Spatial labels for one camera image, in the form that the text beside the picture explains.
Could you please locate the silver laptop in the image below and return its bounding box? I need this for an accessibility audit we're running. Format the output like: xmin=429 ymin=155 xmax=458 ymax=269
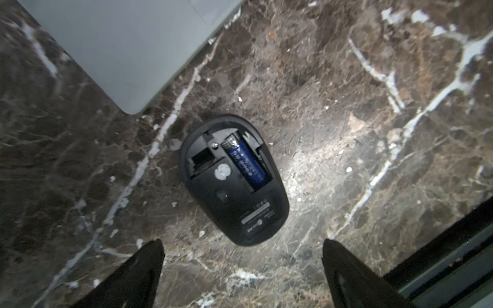
xmin=22 ymin=0 xmax=241 ymax=114

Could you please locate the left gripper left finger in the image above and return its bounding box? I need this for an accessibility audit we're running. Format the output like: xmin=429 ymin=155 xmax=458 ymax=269
xmin=72 ymin=239 xmax=165 ymax=307

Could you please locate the blue AA battery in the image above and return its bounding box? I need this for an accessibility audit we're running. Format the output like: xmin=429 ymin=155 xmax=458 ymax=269
xmin=221 ymin=133 xmax=267 ymax=191

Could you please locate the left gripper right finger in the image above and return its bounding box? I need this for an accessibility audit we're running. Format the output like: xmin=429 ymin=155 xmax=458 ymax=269
xmin=322 ymin=239 xmax=413 ymax=307

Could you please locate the black wireless mouse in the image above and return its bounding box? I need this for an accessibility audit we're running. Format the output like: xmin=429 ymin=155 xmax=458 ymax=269
xmin=179 ymin=114 xmax=290 ymax=246

